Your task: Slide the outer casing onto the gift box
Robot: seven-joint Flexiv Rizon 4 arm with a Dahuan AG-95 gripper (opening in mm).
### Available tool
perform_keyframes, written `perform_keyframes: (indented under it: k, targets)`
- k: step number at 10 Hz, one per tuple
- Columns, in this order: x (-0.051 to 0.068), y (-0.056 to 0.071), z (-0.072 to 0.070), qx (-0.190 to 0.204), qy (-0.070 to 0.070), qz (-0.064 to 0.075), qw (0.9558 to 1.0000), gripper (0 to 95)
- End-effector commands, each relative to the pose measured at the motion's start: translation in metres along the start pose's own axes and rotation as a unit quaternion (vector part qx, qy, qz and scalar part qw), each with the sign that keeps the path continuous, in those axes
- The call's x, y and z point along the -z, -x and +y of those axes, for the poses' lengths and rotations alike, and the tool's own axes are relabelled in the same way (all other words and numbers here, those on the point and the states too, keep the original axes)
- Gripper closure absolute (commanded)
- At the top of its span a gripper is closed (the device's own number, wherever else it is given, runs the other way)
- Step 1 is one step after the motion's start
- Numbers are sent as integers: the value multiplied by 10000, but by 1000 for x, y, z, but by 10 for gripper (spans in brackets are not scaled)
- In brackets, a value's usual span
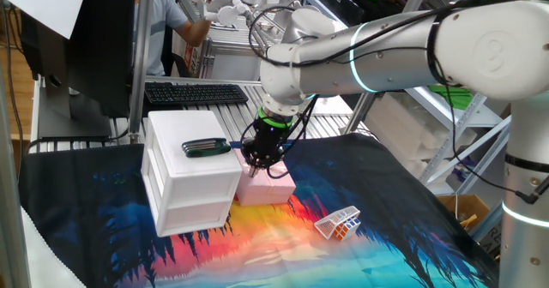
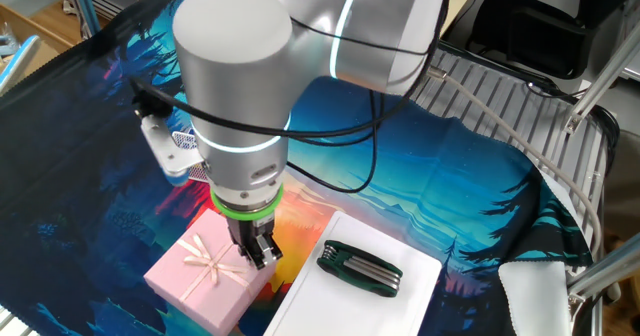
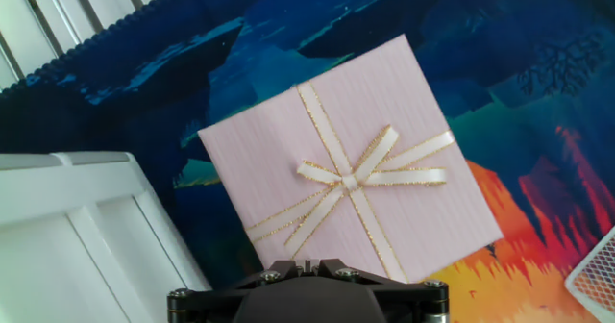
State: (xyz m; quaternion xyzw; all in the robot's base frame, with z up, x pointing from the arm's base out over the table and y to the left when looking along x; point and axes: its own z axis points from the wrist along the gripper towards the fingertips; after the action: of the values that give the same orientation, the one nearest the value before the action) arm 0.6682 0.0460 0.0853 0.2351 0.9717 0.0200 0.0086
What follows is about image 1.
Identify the white plastic drawer cabinet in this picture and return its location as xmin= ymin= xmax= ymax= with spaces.
xmin=140 ymin=110 xmax=244 ymax=238

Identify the person's bare forearm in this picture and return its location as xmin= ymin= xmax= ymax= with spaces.
xmin=175 ymin=18 xmax=212 ymax=48

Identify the cardboard box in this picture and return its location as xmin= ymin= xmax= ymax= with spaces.
xmin=437 ymin=193 xmax=492 ymax=233

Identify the person in blue shirt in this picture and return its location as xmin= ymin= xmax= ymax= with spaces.
xmin=136 ymin=0 xmax=190 ymax=77

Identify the pink gift box lid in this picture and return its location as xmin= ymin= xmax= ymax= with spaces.
xmin=233 ymin=148 xmax=297 ymax=191

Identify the white paper sheet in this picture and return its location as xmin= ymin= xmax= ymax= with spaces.
xmin=3 ymin=0 xmax=91 ymax=40

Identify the white rubik's cube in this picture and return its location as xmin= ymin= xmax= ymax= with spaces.
xmin=313 ymin=205 xmax=361 ymax=241

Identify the colourful landscape tablecloth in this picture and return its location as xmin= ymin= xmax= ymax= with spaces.
xmin=19 ymin=133 xmax=503 ymax=288

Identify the black monitor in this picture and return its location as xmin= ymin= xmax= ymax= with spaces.
xmin=19 ymin=0 xmax=145 ymax=142

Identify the grey lettered plate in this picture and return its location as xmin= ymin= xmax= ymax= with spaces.
xmin=478 ymin=225 xmax=503 ymax=255

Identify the aluminium diagonal strut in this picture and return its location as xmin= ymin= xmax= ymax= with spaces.
xmin=469 ymin=201 xmax=504 ymax=242

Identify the green folding hex key set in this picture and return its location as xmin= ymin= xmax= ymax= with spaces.
xmin=181 ymin=137 xmax=232 ymax=159

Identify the black office chair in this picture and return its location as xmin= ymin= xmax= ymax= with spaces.
xmin=162 ymin=21 xmax=192 ymax=78

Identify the white underlay cloth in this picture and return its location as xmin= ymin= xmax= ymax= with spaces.
xmin=21 ymin=206 xmax=87 ymax=288

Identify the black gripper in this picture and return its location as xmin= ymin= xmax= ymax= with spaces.
xmin=241 ymin=118 xmax=293 ymax=178

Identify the white metal shelf rack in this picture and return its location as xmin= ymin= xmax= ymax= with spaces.
xmin=405 ymin=0 xmax=549 ymax=195

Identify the aluminium frame post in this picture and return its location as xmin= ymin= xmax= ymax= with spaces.
xmin=127 ymin=0 xmax=158 ymax=146
xmin=0 ymin=64 xmax=32 ymax=288

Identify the white teleoperation device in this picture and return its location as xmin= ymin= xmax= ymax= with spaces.
xmin=188 ymin=0 xmax=275 ymax=57

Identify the white foam block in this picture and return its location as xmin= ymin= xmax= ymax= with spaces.
xmin=364 ymin=93 xmax=477 ymax=182

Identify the green flange ring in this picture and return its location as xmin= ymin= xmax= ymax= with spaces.
xmin=256 ymin=106 xmax=295 ymax=129

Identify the black keyboard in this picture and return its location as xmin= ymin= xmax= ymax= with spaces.
xmin=143 ymin=81 xmax=250 ymax=107

